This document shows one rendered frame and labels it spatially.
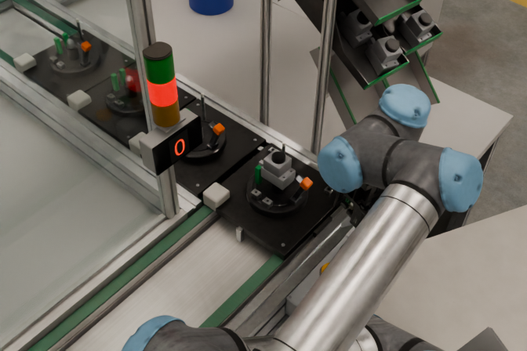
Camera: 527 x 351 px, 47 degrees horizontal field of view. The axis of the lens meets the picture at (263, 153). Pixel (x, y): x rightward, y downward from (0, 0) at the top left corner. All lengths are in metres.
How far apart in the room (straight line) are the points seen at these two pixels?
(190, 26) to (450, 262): 1.16
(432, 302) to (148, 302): 0.61
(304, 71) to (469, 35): 2.00
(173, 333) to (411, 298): 0.74
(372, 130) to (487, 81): 2.60
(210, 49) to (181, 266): 0.87
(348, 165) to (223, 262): 0.58
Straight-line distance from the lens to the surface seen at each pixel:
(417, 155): 0.80
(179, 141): 1.17
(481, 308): 1.43
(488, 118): 1.86
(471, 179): 0.79
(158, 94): 1.08
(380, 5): 1.28
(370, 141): 0.85
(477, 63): 3.58
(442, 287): 1.44
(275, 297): 1.25
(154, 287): 1.33
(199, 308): 1.29
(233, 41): 2.03
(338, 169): 0.85
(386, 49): 1.33
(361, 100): 1.48
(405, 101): 0.91
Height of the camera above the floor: 2.02
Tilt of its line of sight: 45 degrees down
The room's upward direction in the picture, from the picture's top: 1 degrees clockwise
